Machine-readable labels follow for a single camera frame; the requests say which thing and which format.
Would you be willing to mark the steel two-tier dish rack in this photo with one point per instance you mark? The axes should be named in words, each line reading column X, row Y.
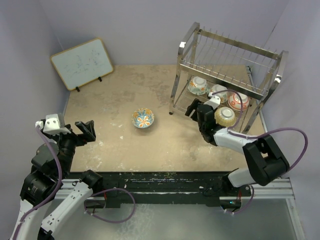
column 248, row 69

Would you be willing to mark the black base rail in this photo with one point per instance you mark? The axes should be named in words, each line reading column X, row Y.
column 209, row 188

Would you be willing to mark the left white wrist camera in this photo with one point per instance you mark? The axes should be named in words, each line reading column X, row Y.
column 53, row 124

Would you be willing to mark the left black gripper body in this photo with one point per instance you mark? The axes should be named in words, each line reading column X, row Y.
column 69, row 141

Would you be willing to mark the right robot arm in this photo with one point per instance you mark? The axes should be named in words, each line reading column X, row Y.
column 265, row 161

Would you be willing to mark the blue rim yellow bowl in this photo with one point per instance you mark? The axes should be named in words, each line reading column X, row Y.
column 225, row 116

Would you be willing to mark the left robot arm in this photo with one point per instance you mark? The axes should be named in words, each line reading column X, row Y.
column 50, row 166

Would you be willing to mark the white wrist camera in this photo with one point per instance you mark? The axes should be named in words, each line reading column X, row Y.
column 53, row 124
column 213, row 102

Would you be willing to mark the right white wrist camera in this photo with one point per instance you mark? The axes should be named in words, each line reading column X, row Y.
column 213, row 102

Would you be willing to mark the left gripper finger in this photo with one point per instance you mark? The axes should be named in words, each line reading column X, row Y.
column 81, row 126
column 90, row 136

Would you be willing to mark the small whiteboard wooden frame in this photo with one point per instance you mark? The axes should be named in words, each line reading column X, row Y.
column 82, row 64

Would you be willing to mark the red patterned bowl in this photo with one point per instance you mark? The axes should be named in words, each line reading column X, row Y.
column 236, row 101

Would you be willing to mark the orange flower green leaf bowl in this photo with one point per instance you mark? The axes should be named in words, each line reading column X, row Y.
column 218, row 91

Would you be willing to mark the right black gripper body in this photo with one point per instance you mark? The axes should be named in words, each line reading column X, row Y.
column 201, row 128

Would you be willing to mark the blue orange floral bowl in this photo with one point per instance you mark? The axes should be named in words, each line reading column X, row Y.
column 142, row 118

